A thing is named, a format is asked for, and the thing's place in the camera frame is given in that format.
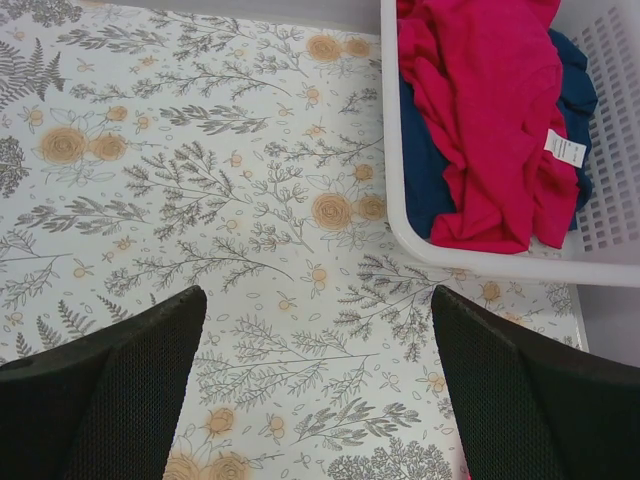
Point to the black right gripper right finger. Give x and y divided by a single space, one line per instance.
530 407

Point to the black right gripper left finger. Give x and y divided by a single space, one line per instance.
104 406

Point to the white plastic laundry basket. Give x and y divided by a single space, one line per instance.
604 250

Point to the navy blue t shirt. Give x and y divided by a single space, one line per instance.
427 194

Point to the crimson red t shirt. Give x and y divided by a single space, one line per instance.
487 78

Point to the floral patterned table mat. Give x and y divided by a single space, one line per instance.
144 151

